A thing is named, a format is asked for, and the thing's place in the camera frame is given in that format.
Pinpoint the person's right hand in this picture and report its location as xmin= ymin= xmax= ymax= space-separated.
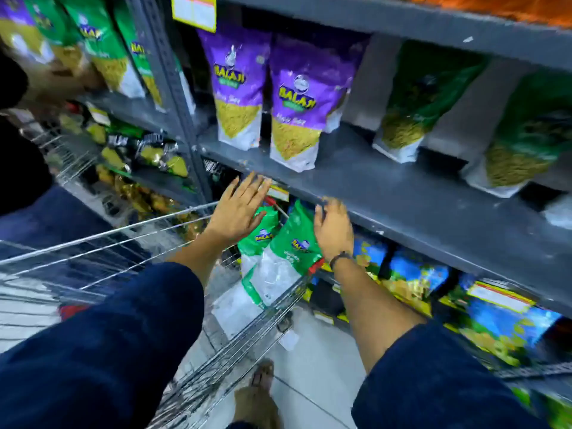
xmin=313 ymin=197 xmax=356 ymax=264

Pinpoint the person's left hand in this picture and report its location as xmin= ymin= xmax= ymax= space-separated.
xmin=203 ymin=172 xmax=272 ymax=249

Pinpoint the person's left forearm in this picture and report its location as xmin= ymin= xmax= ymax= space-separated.
xmin=167 ymin=228 xmax=234 ymax=287

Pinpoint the person's right forearm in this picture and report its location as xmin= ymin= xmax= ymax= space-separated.
xmin=332 ymin=258 xmax=428 ymax=374

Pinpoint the small green snack packet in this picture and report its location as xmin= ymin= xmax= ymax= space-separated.
xmin=237 ymin=205 xmax=280 ymax=278

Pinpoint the black wristband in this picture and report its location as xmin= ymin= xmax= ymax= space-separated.
xmin=329 ymin=251 xmax=355 ymax=271

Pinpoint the large green snack packet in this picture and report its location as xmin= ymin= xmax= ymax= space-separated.
xmin=249 ymin=200 xmax=324 ymax=309

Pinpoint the blue snack packet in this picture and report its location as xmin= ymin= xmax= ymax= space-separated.
xmin=439 ymin=273 xmax=562 ymax=368
xmin=382 ymin=251 xmax=450 ymax=318
xmin=352 ymin=239 xmax=388 ymax=283

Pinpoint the purple snack packet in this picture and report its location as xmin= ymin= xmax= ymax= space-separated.
xmin=0 ymin=0 xmax=55 ymax=65
xmin=269 ymin=35 xmax=368 ymax=173
xmin=198 ymin=24 xmax=271 ymax=152

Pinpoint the white clear snack packet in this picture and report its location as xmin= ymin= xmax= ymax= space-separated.
xmin=211 ymin=280 xmax=270 ymax=341

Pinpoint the pile of yellow black packets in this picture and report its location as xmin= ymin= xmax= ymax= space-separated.
xmin=58 ymin=102 xmax=206 ymax=239

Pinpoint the grey metal shelf rack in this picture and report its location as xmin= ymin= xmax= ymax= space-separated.
xmin=74 ymin=0 xmax=572 ymax=398

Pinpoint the yellow shelf price label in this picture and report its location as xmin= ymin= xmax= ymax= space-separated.
xmin=171 ymin=0 xmax=218 ymax=33

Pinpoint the person's foot in sandal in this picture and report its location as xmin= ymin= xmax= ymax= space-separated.
xmin=232 ymin=359 xmax=283 ymax=429

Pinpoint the dark blue right sleeve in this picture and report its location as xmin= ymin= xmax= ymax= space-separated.
xmin=351 ymin=320 xmax=550 ymax=429

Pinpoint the dark blue sleeve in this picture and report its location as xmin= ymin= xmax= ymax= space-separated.
xmin=351 ymin=320 xmax=550 ymax=429
xmin=0 ymin=262 xmax=205 ymax=429

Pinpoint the wide yellow price tag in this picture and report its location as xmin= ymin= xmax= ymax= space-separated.
xmin=466 ymin=281 xmax=537 ymax=314

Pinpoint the red item in cart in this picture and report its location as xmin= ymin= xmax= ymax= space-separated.
xmin=58 ymin=304 xmax=91 ymax=321

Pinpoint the dark blue left sleeve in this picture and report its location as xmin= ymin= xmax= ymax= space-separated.
xmin=0 ymin=262 xmax=205 ymax=429

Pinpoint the row of orange packets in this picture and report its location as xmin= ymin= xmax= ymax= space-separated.
xmin=393 ymin=0 xmax=572 ymax=28

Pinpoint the metal wire shopping cart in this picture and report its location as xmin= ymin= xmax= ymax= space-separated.
xmin=0 ymin=201 xmax=325 ymax=429

